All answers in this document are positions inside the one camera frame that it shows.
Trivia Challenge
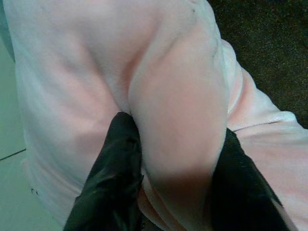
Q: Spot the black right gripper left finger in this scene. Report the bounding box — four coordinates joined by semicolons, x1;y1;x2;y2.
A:
58;111;144;231

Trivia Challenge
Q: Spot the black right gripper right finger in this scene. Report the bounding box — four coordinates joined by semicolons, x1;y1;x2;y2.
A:
208;127;292;231

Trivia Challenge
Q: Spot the pale pink plush pillow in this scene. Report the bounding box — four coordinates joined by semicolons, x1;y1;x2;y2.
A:
1;0;308;231

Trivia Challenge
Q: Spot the dark speckled carpet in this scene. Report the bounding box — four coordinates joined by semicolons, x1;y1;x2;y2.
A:
207;0;308;115

